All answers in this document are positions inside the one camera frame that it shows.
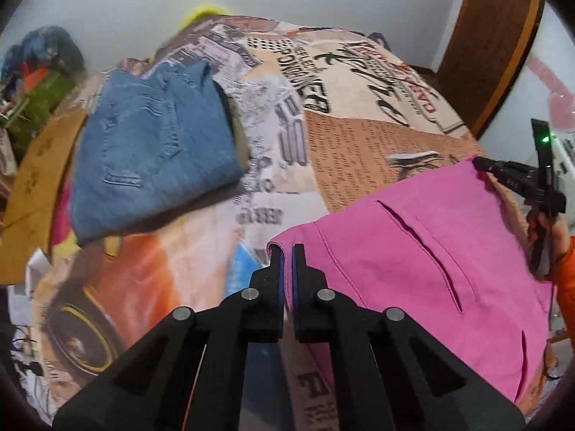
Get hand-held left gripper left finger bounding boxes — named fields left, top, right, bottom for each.
left=52, top=245, right=285, bottom=431

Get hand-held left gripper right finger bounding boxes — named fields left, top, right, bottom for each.
left=291, top=243, right=526, bottom=431

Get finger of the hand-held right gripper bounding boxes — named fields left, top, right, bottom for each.
left=473, top=156, right=536, bottom=199

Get pink pants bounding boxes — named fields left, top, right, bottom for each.
left=267, top=155, right=554, bottom=405

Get person's right hand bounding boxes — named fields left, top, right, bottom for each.
left=526, top=210, right=572, bottom=282

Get wooden door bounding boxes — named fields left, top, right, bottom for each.
left=437, top=0, right=546, bottom=139

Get printed blanket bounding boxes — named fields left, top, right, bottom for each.
left=33, top=14, right=546, bottom=431

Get folded blue jeans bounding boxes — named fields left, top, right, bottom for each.
left=69, top=60, right=244, bottom=247

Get yellow cloth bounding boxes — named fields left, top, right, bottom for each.
left=180, top=4, right=231, bottom=33

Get pile of colourful clutter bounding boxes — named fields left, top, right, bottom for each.
left=0, top=26, right=86, bottom=176

